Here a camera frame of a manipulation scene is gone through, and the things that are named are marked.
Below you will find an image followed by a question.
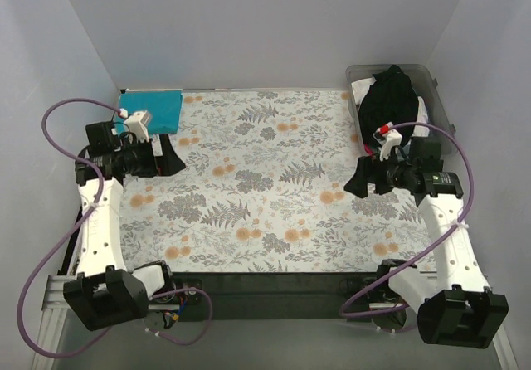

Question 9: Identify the black t shirt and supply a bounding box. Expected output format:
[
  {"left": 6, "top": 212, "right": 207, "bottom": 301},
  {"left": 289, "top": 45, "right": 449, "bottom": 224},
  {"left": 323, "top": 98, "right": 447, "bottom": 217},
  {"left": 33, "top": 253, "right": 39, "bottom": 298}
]
[{"left": 358, "top": 65, "right": 419, "bottom": 146}]

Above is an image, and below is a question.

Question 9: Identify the floral patterned table mat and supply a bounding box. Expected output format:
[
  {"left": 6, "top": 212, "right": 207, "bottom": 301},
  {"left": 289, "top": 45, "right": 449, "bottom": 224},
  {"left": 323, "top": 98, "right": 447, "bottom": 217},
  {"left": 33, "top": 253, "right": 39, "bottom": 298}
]
[{"left": 120, "top": 90, "right": 430, "bottom": 272}]

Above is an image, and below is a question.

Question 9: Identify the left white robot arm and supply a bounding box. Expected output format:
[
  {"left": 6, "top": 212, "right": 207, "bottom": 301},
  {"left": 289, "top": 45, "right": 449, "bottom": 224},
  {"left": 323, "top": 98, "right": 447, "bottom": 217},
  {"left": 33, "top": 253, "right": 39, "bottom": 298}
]
[{"left": 63, "top": 117, "right": 186, "bottom": 331}]

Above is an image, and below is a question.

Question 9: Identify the aluminium frame rail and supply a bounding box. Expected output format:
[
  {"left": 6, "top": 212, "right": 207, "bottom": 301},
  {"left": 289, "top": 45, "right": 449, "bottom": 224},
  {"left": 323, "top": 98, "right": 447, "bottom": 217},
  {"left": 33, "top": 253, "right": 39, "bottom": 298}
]
[{"left": 40, "top": 273, "right": 515, "bottom": 368}]

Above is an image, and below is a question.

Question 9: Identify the teal t shirt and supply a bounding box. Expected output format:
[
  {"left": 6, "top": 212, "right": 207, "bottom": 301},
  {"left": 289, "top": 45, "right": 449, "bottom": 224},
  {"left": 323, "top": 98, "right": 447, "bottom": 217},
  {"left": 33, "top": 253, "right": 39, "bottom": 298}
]
[{"left": 119, "top": 90, "right": 183, "bottom": 135}]

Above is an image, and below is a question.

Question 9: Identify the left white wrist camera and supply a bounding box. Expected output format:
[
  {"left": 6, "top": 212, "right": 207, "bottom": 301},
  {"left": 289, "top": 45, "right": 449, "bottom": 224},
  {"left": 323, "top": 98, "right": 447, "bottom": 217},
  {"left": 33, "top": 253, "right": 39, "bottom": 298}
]
[{"left": 124, "top": 110, "right": 152, "bottom": 142}]

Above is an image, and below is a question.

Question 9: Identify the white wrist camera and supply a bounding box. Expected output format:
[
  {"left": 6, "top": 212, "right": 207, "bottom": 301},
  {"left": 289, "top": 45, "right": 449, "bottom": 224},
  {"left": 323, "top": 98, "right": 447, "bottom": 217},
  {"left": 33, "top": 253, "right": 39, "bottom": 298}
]
[
  {"left": 124, "top": 110, "right": 152, "bottom": 142},
  {"left": 373, "top": 123, "right": 402, "bottom": 161}
]

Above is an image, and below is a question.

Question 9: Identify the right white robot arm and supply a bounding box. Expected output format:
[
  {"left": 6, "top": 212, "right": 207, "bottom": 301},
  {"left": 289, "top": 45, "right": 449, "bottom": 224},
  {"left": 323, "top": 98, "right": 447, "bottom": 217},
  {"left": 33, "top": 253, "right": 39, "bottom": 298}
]
[{"left": 344, "top": 138, "right": 509, "bottom": 349}]

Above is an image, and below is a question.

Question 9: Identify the clear plastic storage bin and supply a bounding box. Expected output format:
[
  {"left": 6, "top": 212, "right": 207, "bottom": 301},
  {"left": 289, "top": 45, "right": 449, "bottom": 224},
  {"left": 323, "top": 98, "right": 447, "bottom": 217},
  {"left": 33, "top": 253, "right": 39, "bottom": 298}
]
[{"left": 346, "top": 64, "right": 454, "bottom": 155}]

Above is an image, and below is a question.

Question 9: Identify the white garment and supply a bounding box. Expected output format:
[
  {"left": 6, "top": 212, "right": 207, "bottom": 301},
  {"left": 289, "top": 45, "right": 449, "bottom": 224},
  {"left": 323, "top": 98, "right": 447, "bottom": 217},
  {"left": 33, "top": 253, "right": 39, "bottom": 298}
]
[{"left": 351, "top": 77, "right": 430, "bottom": 137}]

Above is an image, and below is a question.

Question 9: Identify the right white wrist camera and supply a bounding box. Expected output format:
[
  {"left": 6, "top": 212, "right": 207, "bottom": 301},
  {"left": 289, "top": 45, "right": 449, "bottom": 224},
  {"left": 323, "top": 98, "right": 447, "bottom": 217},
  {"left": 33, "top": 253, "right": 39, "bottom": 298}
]
[{"left": 373, "top": 123, "right": 402, "bottom": 161}]

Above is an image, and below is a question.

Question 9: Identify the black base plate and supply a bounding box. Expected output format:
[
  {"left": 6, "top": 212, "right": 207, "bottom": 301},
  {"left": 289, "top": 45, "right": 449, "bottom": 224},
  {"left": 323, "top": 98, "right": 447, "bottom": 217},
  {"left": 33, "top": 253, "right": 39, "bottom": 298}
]
[{"left": 148, "top": 272, "right": 404, "bottom": 322}]

